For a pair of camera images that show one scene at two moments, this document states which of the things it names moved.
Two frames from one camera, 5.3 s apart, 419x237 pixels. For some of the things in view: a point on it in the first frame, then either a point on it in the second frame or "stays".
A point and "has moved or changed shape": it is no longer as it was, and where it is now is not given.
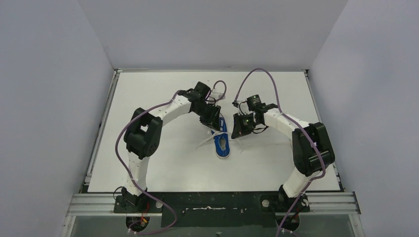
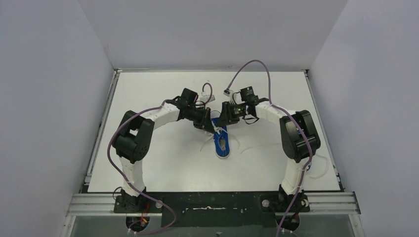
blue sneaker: (221, 140) stays
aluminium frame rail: (321, 203) stays
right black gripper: (239, 130) -> (227, 116)
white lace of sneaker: (215, 133) has moved or changed shape
